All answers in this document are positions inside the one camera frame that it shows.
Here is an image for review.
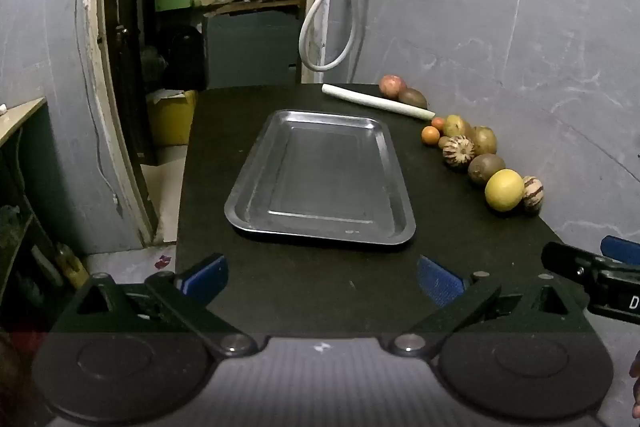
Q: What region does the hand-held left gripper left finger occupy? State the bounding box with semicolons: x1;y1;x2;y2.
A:
52;253;258;355

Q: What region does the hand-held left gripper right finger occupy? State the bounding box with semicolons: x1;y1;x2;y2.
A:
389;255;593;356

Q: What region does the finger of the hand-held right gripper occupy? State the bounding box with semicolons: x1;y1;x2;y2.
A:
600;235;640;268
542;242;608;294

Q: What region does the round yellow citrus fruit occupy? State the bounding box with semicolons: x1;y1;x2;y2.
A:
484;169;525;212

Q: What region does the large striped round fruit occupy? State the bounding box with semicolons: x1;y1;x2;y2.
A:
443;135;476;168

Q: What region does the olive green-brown pear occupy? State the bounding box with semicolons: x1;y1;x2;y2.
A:
470;126;499;156

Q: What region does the rectangular metal tray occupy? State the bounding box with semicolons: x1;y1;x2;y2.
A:
224;109;417;250

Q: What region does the person's right hand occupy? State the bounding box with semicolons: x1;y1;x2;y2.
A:
628;351;640;418

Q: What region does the small striped round fruit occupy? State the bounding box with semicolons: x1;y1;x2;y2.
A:
521;176;544;214

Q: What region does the brown kiwi fruit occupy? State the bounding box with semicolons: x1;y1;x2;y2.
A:
467;153;507;186

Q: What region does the yellow bottle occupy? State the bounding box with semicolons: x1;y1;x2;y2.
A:
55;243;91;288

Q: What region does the yellow-green pear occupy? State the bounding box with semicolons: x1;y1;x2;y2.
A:
444;114;474;140

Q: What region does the yellow box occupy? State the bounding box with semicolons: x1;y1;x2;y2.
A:
146;89;198;146

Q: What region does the dark brown oval fruit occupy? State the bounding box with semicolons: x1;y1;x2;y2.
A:
398;88;429;110

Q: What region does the white cylindrical stick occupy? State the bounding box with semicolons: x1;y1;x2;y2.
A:
321;84;436;120

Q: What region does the red round fruit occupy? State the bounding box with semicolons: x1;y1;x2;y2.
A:
379;75;408;100

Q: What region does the grey cabinet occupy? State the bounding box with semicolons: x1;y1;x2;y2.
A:
202;7;303;90

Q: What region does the wooden side table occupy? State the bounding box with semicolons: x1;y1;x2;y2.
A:
0;97;48;148

